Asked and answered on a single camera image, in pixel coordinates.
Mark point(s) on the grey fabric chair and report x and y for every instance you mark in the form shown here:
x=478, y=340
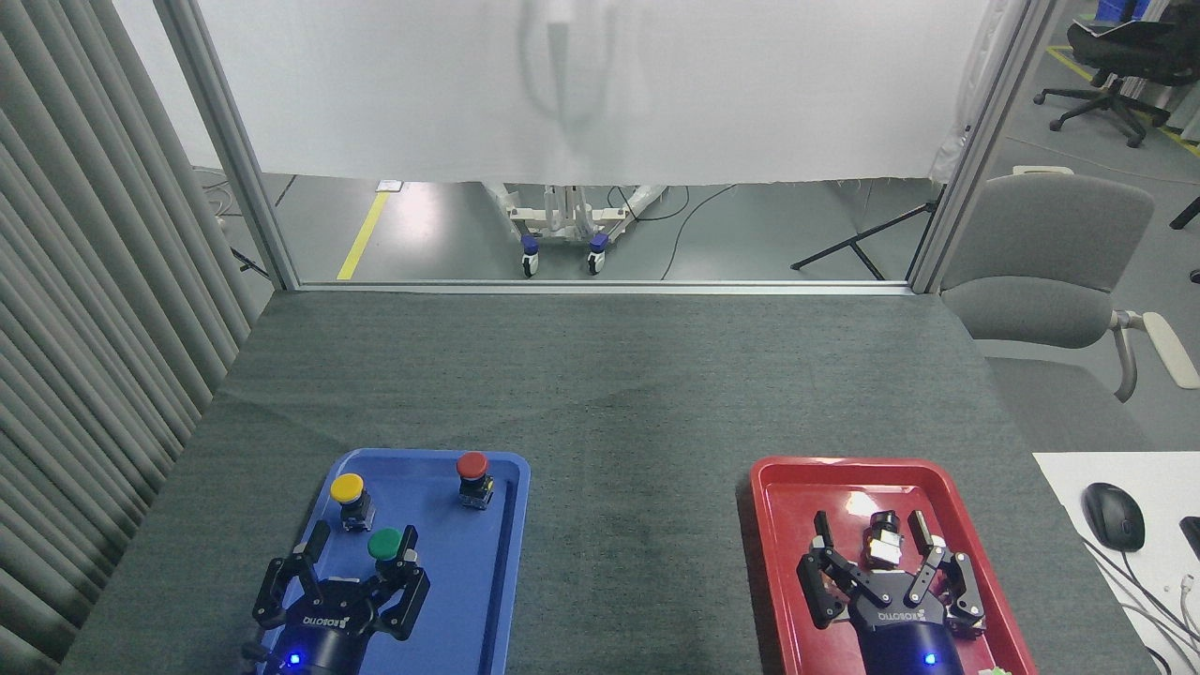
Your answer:
x=1041, y=253

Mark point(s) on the grey ribbed panel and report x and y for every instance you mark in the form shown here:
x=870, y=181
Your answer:
x=84, y=328

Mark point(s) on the black computer mouse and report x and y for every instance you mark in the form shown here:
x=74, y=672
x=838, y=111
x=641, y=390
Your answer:
x=1114, y=516

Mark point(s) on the white stand on wheels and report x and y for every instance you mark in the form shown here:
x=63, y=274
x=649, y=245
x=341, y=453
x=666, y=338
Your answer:
x=560, y=225

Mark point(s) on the yellow push button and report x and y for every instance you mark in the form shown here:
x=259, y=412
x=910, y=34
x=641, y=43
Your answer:
x=347, y=487

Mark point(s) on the black and white switch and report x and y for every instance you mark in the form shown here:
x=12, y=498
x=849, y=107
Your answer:
x=883, y=544

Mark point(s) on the green push button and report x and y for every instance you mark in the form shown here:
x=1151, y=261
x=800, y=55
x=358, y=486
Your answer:
x=382, y=543

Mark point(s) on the black office chair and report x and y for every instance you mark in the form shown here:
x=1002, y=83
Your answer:
x=1120, y=52

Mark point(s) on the green and white item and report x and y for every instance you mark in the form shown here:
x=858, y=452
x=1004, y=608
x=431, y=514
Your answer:
x=996, y=670

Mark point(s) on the white desk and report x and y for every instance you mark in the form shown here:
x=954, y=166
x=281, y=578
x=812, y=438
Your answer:
x=1153, y=581

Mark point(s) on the red plastic tray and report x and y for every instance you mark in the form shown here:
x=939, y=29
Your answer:
x=778, y=525

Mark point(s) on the black chair base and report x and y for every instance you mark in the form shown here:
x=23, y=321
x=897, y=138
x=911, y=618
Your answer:
x=1185, y=213

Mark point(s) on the blue plastic tray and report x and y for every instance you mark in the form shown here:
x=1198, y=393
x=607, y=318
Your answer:
x=459, y=581

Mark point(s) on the red push button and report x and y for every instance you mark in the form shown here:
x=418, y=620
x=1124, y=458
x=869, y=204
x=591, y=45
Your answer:
x=472, y=465

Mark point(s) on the white paper sheet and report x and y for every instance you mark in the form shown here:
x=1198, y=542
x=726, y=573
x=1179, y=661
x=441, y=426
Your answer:
x=389, y=186

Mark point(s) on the blue storage bin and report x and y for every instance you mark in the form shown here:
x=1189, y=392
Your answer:
x=1120, y=9

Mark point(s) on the white curtain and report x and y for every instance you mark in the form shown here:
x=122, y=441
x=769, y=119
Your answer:
x=422, y=84

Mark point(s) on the silver frame post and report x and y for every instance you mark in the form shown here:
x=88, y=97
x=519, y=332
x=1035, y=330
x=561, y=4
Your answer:
x=980, y=150
x=230, y=150

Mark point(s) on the white flat box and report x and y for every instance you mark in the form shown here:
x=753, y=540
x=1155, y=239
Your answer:
x=1042, y=171

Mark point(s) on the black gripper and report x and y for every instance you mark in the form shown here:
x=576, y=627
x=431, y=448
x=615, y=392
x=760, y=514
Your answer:
x=328, y=637
x=905, y=642

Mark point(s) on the black keyboard corner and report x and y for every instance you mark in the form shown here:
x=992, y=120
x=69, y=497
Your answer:
x=1192, y=536

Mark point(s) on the silver frame rail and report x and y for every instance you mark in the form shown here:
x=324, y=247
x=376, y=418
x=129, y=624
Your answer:
x=600, y=287

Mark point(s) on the black tripod legs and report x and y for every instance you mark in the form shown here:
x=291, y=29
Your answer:
x=858, y=246

